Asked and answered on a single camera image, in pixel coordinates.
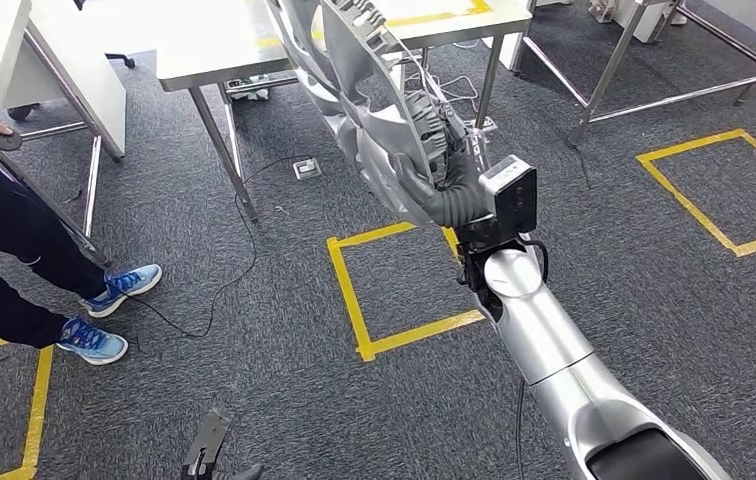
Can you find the silver wheel hubcap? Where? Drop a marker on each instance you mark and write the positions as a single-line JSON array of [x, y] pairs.
[[384, 152]]

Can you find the yellow floor tape square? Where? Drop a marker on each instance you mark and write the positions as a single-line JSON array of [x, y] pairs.
[[37, 411], [689, 204], [349, 298]]

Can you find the white workbench table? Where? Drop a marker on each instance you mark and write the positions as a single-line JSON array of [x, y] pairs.
[[219, 46]]

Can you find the black round controller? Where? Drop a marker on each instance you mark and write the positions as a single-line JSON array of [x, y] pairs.
[[6, 140]]

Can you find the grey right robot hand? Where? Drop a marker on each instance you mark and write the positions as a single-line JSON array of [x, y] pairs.
[[418, 182]]

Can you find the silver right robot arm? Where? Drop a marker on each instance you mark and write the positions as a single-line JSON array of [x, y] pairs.
[[537, 324]]

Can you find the black chair caster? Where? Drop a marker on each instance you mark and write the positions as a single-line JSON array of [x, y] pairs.
[[23, 112], [123, 61]]

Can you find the person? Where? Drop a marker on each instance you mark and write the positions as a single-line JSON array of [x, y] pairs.
[[7, 218]]

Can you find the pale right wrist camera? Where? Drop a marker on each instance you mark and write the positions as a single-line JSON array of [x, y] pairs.
[[510, 192]]

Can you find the white panel desk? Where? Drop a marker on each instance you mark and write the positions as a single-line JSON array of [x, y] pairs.
[[66, 73]]

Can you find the metal frame table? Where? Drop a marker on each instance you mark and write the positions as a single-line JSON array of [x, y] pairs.
[[669, 100]]

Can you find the black right wrist camera bracket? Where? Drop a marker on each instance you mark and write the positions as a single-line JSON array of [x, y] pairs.
[[477, 238]]

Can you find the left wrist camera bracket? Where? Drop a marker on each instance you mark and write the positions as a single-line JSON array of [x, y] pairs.
[[206, 437]]

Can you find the white floor socket box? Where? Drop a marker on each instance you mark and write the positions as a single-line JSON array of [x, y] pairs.
[[307, 169]]

